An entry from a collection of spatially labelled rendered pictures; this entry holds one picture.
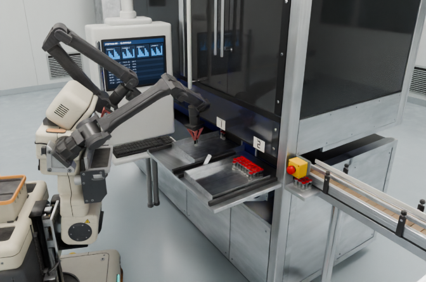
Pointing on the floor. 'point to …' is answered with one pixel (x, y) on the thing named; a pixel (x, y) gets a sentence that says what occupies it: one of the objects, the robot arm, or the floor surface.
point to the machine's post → (290, 110)
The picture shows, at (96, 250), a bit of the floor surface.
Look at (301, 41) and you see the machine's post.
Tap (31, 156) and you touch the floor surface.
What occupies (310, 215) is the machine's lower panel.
